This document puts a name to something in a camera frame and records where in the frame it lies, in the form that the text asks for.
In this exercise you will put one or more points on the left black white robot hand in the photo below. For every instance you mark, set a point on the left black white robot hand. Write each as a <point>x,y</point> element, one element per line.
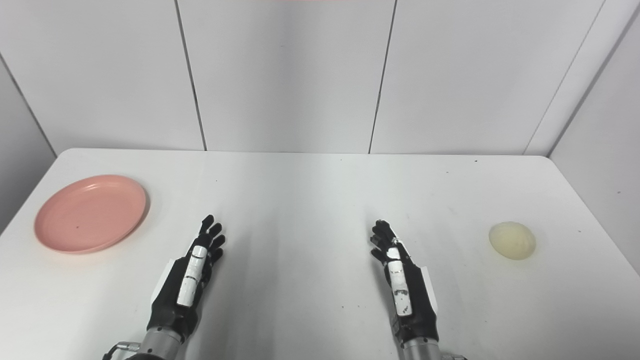
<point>187,280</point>

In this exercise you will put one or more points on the pink round plate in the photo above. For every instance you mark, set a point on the pink round plate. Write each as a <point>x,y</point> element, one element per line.
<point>90,213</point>

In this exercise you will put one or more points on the cream steamed bun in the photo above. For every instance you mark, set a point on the cream steamed bun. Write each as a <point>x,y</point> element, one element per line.
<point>512,240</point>

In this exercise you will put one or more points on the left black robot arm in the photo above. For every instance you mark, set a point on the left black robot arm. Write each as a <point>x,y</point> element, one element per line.
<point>150,347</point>

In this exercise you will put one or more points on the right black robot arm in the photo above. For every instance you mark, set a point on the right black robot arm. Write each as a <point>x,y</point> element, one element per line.
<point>425,351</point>

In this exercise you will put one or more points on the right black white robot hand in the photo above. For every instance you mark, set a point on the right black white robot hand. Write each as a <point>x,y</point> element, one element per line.
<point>405,290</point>

